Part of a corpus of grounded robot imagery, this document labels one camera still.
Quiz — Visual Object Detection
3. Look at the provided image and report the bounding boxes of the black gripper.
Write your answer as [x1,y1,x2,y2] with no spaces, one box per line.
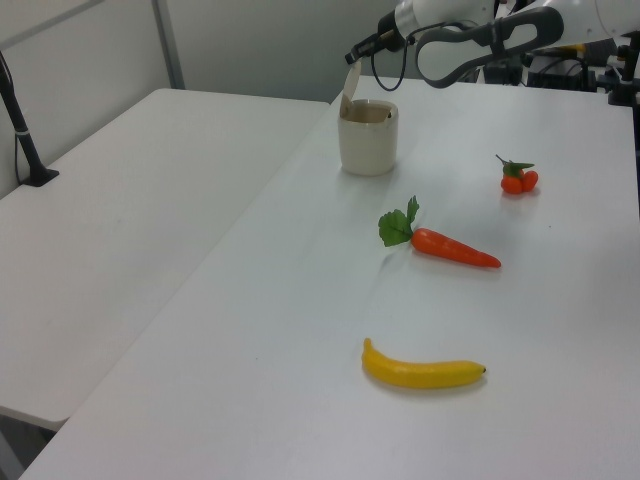
[344,10,405,65]

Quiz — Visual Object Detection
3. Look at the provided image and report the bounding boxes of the wooden spoon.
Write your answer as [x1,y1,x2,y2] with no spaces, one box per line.
[339,63,362,120]

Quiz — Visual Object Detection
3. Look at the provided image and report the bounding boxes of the beige round garbage bin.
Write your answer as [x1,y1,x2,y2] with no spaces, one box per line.
[337,98,400,176]

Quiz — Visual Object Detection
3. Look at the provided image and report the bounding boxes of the dark background equipment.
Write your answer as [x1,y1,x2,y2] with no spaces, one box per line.
[482,42,609,91]

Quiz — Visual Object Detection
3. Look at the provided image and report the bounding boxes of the orange tangerine cluster with leaves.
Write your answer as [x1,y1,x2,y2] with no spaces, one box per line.
[494,153,540,196]

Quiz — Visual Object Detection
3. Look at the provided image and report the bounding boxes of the orange toy carrot green leaves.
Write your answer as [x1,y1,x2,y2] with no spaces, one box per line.
[377,195,502,270]

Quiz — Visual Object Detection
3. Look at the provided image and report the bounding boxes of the yellow toy banana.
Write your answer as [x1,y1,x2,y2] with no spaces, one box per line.
[361,337,489,391]

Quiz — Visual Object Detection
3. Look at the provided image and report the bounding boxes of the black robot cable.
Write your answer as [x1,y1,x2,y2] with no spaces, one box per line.
[369,19,426,94]

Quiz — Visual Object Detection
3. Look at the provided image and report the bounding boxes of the black camera stand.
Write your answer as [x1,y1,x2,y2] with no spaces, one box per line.
[606,43,640,106]

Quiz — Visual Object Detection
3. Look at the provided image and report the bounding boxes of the black camera pole with base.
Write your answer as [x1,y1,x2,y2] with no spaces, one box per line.
[0,49,60,188]

